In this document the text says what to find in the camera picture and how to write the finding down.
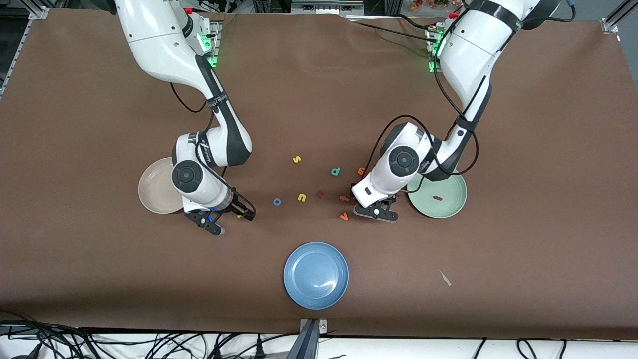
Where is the green round plate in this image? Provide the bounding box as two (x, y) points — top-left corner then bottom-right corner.
(408, 170), (468, 219)

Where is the beige round plate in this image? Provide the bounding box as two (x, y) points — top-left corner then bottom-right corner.
(138, 157), (186, 215)

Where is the blue round plate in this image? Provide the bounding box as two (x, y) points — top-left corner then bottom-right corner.
(283, 242), (349, 310)

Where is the brown table cover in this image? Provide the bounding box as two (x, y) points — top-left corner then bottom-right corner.
(0, 9), (638, 341)

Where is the grey metal box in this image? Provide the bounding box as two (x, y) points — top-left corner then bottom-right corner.
(292, 0), (364, 14)

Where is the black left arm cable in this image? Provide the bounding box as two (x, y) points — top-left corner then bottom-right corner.
(366, 50), (480, 176)

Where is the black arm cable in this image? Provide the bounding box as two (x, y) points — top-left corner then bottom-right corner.
(366, 50), (480, 176)
(169, 81), (216, 115)

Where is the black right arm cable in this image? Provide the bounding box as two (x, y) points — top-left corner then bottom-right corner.
(169, 81), (216, 115)

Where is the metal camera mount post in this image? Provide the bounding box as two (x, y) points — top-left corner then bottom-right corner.
(287, 318), (328, 359)

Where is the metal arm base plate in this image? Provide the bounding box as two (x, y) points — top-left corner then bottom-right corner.
(426, 25), (449, 73)
(197, 20), (222, 68)

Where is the aluminium frame profile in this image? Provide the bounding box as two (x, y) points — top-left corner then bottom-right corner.
(27, 0), (50, 20)
(601, 0), (638, 34)

